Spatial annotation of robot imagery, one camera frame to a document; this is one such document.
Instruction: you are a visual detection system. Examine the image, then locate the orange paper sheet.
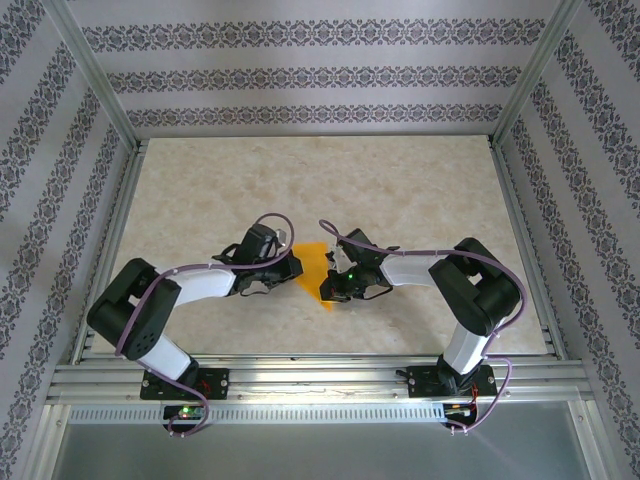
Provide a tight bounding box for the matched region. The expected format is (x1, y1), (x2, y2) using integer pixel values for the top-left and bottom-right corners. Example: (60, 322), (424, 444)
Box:
(291, 241), (335, 315)

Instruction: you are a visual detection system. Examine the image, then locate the small controller board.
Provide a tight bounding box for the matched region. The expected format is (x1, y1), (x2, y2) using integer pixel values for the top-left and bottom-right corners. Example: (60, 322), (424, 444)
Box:
(443, 401), (480, 419)

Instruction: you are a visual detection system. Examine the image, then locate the controller board with green light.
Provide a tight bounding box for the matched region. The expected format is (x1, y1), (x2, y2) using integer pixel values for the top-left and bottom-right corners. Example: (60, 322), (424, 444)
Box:
(162, 403), (207, 422)

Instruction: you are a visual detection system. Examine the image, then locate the grey metal panel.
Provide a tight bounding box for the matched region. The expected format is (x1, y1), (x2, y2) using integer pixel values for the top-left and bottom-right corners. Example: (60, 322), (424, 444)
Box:
(42, 402), (601, 480)

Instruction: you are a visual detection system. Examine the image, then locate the thin black right gripper wire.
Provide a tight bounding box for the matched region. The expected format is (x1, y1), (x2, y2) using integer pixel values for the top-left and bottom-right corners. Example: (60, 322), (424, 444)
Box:
(359, 283), (397, 302)

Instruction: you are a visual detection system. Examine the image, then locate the white right gripper bracket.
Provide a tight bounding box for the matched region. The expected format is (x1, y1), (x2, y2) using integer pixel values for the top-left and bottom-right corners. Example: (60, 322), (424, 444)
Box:
(325, 244), (354, 274)

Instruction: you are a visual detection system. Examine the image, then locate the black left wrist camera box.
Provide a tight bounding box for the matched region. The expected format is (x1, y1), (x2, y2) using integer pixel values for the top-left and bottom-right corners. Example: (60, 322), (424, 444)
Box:
(241, 223), (280, 262)

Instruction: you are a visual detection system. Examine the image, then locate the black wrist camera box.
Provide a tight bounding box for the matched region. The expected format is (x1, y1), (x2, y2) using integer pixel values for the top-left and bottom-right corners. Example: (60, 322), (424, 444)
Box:
(241, 223), (280, 262)
(338, 228), (377, 264)

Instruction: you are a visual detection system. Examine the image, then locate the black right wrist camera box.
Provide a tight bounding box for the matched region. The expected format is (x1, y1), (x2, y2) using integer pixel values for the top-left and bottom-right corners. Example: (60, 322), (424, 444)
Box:
(338, 228), (377, 264)

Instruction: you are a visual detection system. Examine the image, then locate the aluminium mounting rail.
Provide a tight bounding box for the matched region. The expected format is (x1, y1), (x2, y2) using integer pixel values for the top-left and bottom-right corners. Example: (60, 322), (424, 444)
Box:
(47, 362), (594, 404)

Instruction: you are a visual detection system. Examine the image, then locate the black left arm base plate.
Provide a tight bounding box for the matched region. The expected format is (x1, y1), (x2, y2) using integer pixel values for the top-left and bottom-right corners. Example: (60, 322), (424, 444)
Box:
(141, 367), (231, 401)

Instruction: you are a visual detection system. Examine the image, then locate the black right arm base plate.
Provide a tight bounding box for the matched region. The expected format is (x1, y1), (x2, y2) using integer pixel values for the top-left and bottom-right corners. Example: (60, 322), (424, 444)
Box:
(407, 364), (498, 400)

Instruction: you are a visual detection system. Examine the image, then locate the slotted grey cable duct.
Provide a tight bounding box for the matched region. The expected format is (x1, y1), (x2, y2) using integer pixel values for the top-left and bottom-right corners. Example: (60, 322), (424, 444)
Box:
(67, 403), (447, 425)

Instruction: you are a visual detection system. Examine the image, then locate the aluminium side rail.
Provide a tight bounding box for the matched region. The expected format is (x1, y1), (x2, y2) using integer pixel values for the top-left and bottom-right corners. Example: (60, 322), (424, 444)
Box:
(72, 138), (149, 365)

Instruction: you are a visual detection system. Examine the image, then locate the aluminium frame post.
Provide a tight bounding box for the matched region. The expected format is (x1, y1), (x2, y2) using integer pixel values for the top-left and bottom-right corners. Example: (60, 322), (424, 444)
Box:
(43, 0), (140, 151)
(491, 0), (584, 149)

